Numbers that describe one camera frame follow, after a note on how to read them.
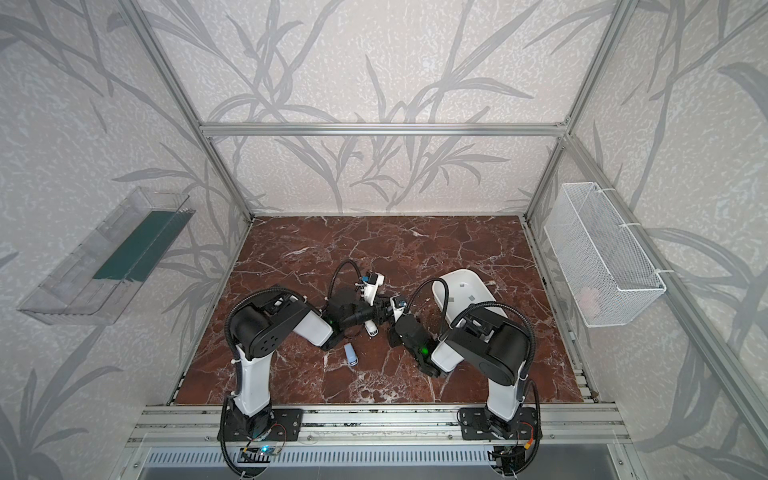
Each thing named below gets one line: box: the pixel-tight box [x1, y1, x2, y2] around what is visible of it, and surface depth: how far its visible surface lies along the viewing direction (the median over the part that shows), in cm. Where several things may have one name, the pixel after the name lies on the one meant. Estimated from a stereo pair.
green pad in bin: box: [94, 210, 196, 282], surface depth 68 cm
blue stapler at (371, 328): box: [364, 319, 379, 338], surface depth 89 cm
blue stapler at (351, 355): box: [343, 342, 359, 367], surface depth 85 cm
